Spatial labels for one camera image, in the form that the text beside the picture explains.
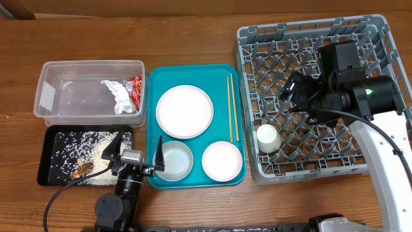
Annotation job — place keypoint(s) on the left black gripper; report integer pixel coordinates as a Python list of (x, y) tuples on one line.
[(149, 170)]

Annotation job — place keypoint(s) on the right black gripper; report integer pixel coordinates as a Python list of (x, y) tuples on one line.
[(306, 84)]

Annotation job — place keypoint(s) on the grey bowl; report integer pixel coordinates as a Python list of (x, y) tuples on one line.
[(178, 160)]

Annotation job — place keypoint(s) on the white napkin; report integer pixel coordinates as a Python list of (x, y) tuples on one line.
[(124, 104)]

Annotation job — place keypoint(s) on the white cup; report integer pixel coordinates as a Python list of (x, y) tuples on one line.
[(268, 138)]

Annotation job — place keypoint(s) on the rice and food scraps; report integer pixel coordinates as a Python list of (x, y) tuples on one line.
[(78, 154)]

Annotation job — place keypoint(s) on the pink bowl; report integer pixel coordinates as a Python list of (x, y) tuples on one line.
[(222, 161)]

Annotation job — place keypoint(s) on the red foil wrapper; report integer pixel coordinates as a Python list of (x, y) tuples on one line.
[(134, 89)]

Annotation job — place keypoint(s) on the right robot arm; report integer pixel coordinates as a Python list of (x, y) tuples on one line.
[(374, 111)]

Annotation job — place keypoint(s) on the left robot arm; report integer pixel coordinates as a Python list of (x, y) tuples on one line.
[(116, 211)]

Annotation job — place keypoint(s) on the grey dishwasher rack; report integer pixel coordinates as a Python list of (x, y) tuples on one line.
[(266, 56)]

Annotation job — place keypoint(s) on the white round plate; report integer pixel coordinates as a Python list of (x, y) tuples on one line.
[(184, 112)]

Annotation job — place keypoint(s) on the wooden chopstick right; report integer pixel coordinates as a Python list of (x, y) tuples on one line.
[(234, 107)]

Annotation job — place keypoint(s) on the wooden chopstick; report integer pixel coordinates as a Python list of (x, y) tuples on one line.
[(229, 111), (234, 107)]

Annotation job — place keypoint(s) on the black plastic tray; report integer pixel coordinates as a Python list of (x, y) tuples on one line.
[(44, 166)]

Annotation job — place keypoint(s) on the wooden chopstick left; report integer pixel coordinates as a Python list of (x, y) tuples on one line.
[(229, 111)]

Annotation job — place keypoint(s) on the teal serving tray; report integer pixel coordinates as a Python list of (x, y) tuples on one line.
[(211, 78)]

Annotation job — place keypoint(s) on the clear plastic bin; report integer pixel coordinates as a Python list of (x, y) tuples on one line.
[(73, 92)]

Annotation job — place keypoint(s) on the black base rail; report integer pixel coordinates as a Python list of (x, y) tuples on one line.
[(326, 222)]

